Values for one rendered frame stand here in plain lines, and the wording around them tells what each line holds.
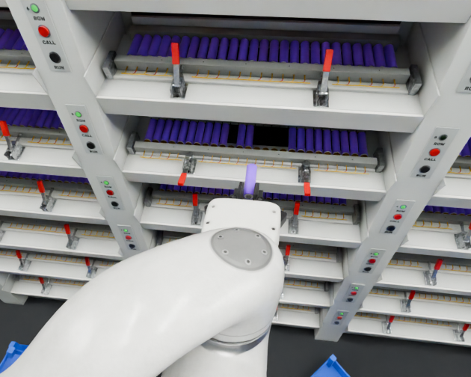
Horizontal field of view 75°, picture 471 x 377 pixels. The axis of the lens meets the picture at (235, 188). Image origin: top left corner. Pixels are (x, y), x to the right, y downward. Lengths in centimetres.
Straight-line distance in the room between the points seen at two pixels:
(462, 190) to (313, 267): 46
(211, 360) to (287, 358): 119
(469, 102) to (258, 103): 35
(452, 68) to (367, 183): 28
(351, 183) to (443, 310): 73
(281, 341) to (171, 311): 127
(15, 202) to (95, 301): 91
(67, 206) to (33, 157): 19
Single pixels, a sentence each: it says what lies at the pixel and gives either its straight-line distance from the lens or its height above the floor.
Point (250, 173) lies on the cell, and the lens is 52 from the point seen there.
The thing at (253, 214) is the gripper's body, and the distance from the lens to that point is 41.
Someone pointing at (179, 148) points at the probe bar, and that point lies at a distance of 74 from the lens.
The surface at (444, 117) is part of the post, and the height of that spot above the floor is 107.
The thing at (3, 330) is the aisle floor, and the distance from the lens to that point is 176.
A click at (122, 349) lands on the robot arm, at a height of 119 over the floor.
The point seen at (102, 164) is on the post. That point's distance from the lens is 78.
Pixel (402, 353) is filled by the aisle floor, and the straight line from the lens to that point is 158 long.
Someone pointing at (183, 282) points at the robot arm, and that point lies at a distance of 20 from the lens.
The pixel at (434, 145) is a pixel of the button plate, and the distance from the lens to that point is 69.
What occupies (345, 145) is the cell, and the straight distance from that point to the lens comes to 77.
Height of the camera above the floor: 137
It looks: 45 degrees down
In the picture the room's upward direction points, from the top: straight up
